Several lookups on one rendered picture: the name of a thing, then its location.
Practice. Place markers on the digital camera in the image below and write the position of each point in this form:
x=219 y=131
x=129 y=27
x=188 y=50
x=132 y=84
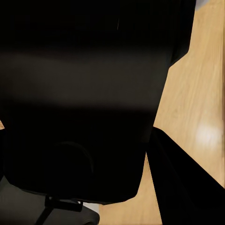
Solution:
x=80 y=86

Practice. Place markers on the camera tripod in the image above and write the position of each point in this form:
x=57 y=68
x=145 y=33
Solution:
x=200 y=3

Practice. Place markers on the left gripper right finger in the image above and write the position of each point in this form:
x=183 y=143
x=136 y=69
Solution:
x=186 y=193

